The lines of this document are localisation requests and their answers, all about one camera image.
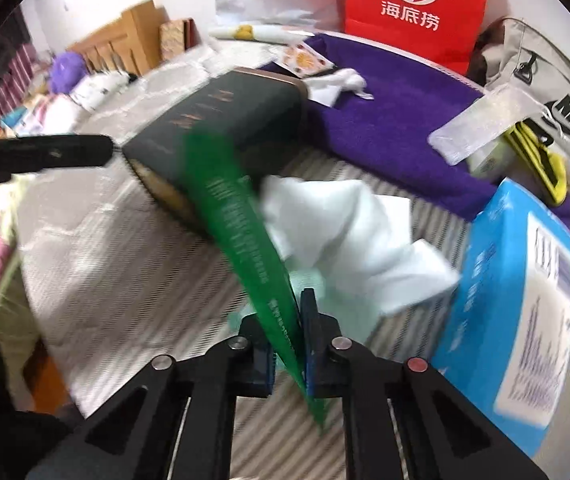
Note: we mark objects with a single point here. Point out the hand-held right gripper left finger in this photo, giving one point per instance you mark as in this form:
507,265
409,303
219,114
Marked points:
264,372

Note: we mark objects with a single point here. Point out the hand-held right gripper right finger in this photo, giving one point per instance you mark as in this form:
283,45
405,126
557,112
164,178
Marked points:
308,330

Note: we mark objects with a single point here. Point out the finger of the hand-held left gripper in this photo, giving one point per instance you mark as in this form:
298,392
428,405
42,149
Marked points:
55,152

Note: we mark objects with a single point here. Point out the white tissue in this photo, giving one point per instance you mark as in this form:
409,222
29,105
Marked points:
342,82
345,230

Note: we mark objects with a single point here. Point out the green wipe packet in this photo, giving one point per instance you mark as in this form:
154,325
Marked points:
235,220

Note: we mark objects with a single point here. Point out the dark green tin box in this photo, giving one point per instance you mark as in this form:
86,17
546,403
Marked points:
215,115

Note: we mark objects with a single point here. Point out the yellow black mesh item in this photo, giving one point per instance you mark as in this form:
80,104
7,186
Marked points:
555,170

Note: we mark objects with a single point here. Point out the pale green wipe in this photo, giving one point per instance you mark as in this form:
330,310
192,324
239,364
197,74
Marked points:
335,305

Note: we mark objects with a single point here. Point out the white patterned cloth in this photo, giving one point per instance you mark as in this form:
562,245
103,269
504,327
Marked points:
97,87

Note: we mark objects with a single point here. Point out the purple plush toy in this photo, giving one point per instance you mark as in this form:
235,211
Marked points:
67,70

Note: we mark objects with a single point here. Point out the striped quilt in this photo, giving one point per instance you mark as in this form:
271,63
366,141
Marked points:
115,270

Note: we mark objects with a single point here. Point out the wooden headboard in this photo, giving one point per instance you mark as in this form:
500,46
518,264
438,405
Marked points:
130,35

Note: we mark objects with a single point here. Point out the brown printed board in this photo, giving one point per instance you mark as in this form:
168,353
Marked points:
177,35

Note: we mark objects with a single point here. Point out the blue tissue pack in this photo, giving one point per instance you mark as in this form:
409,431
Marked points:
515,300

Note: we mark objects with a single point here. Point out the purple towel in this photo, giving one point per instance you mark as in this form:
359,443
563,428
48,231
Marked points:
405,125

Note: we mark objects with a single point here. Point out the rolled floral mat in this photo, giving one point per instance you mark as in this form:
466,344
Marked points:
260,32

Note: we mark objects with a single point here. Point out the red paper bag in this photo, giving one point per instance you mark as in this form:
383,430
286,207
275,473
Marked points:
415,15

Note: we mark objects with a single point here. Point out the grey waist bag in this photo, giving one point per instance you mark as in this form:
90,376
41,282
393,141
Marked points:
555,75

